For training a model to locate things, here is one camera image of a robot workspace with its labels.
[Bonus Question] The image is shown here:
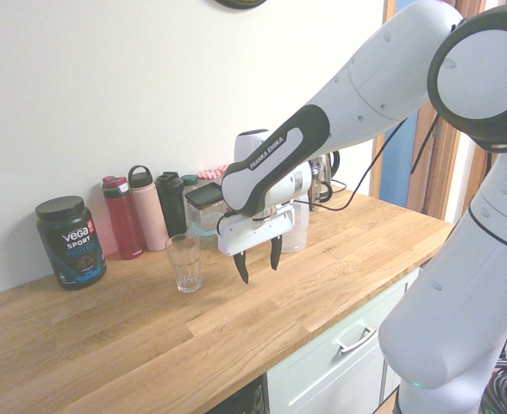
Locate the wooden door frame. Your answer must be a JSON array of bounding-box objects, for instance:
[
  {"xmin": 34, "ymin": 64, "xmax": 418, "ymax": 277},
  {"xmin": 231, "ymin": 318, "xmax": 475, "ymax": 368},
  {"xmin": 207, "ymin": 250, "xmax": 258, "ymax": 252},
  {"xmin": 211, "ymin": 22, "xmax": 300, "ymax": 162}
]
[{"xmin": 368, "ymin": 0, "xmax": 496, "ymax": 229}]

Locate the pale green drawer front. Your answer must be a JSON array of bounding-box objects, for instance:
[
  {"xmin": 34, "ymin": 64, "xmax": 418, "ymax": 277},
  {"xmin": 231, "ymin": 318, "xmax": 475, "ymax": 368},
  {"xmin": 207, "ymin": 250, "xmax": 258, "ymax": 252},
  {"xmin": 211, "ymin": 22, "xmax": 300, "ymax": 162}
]
[{"xmin": 265, "ymin": 266, "xmax": 423, "ymax": 410}]

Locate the black round wall clock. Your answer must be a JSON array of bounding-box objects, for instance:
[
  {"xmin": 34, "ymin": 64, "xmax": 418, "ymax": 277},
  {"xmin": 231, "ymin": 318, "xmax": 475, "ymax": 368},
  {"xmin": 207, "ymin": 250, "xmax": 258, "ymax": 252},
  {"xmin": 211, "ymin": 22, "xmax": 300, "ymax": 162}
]
[{"xmin": 213, "ymin": 0, "xmax": 268, "ymax": 10}]

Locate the silver drawer handle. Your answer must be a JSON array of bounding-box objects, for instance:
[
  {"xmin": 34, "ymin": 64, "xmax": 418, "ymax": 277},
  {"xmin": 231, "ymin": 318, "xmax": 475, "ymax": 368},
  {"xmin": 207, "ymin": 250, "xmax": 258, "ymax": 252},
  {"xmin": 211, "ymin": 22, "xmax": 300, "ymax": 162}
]
[{"xmin": 334, "ymin": 324, "xmax": 378, "ymax": 356}]

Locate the clear jar with green lid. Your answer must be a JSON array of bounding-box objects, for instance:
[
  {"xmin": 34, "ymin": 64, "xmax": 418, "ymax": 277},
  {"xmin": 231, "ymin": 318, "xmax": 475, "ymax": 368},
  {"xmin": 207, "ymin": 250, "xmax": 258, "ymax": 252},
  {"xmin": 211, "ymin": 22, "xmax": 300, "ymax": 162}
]
[{"xmin": 179, "ymin": 173, "xmax": 200, "ymax": 229}]

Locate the red water bottle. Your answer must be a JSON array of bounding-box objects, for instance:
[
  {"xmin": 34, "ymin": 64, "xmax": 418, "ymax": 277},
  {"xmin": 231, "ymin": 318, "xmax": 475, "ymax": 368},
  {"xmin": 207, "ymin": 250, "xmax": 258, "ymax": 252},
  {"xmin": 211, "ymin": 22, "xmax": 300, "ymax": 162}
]
[{"xmin": 102, "ymin": 175, "xmax": 145, "ymax": 261}]

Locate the black shaker bottle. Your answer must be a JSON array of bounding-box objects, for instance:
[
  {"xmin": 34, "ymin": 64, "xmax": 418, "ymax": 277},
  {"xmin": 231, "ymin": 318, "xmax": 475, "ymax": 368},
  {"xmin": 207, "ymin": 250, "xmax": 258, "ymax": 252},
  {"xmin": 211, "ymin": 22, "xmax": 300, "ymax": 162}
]
[{"xmin": 154, "ymin": 171, "xmax": 188, "ymax": 239}]

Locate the clear pitcher with blue lid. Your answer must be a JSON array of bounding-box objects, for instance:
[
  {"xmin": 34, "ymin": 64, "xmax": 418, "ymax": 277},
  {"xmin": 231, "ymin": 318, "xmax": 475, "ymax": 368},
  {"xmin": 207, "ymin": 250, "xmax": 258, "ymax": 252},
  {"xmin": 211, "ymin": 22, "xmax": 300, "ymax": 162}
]
[{"xmin": 279, "ymin": 201, "xmax": 311, "ymax": 254}]

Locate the blue door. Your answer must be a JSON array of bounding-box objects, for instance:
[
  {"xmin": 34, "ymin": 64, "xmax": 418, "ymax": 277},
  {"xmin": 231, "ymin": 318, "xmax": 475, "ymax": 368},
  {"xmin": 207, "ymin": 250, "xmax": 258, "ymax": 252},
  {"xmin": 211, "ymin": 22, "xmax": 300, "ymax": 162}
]
[{"xmin": 402, "ymin": 115, "xmax": 419, "ymax": 210}]

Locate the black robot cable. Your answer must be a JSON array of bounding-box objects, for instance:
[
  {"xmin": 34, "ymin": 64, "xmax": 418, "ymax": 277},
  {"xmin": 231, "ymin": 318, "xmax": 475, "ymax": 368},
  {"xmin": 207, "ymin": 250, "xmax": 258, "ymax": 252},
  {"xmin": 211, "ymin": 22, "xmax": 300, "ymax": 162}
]
[{"xmin": 295, "ymin": 116, "xmax": 442, "ymax": 213}]

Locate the clear drinking glass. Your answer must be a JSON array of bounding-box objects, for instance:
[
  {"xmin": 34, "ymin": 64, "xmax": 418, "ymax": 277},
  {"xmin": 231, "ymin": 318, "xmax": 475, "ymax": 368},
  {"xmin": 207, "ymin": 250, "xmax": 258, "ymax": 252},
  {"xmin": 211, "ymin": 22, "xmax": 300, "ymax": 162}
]
[{"xmin": 164, "ymin": 234, "xmax": 203, "ymax": 295}]

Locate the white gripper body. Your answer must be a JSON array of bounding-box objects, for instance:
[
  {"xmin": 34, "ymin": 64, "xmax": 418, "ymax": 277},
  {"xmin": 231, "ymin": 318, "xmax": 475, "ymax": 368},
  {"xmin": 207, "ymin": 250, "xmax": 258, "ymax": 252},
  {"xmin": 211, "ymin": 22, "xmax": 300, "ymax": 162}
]
[{"xmin": 216, "ymin": 202, "xmax": 297, "ymax": 256}]

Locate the square container with black lid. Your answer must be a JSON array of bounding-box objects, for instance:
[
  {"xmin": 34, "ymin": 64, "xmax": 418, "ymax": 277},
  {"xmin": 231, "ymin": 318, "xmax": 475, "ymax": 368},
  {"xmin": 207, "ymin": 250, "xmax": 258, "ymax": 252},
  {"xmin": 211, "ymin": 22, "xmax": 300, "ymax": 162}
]
[{"xmin": 184, "ymin": 181, "xmax": 228, "ymax": 232}]

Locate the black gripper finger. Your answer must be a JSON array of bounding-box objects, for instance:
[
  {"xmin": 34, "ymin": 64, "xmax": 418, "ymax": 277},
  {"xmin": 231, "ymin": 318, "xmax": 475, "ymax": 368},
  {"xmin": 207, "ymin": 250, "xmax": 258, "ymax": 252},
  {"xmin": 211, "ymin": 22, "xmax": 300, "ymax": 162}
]
[
  {"xmin": 232, "ymin": 251, "xmax": 250, "ymax": 285},
  {"xmin": 269, "ymin": 234, "xmax": 284, "ymax": 273}
]

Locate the dark appliance under counter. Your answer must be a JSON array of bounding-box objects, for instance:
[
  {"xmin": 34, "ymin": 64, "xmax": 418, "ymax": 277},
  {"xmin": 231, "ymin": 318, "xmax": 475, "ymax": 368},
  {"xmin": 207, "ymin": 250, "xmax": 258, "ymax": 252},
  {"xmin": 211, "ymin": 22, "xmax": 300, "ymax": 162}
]
[{"xmin": 199, "ymin": 373, "xmax": 269, "ymax": 414}]

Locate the glass kettle with black handle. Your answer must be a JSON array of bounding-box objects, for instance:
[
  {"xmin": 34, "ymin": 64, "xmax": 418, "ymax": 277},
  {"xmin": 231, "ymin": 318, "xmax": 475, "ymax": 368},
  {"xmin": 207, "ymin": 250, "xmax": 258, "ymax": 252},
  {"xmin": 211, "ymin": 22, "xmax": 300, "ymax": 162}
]
[{"xmin": 308, "ymin": 150, "xmax": 342, "ymax": 213}]

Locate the glass food container teal lid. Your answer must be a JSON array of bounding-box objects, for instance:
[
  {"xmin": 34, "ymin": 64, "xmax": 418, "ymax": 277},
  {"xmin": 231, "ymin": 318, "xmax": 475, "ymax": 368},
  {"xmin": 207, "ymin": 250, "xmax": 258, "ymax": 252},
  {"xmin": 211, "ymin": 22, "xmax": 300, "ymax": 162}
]
[{"xmin": 185, "ymin": 214, "xmax": 220, "ymax": 250}]

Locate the coiled black cable bundle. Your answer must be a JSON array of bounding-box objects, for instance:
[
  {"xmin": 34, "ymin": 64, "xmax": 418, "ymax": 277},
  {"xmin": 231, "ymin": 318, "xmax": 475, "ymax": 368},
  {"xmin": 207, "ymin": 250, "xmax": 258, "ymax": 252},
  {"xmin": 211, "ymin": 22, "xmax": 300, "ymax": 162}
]
[{"xmin": 485, "ymin": 356, "xmax": 507, "ymax": 414}]

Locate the pink water bottle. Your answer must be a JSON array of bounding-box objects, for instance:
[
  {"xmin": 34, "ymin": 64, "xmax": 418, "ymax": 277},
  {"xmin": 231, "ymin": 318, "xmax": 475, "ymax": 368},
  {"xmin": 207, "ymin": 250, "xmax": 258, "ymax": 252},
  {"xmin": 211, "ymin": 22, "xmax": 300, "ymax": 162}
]
[{"xmin": 127, "ymin": 165, "xmax": 170, "ymax": 253}]

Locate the black Vega protein tub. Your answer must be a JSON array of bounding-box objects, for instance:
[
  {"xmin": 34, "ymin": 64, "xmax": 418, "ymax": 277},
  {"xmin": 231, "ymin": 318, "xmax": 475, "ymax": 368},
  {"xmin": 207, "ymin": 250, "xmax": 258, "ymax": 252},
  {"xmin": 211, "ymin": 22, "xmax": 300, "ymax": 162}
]
[{"xmin": 34, "ymin": 196, "xmax": 108, "ymax": 292}]

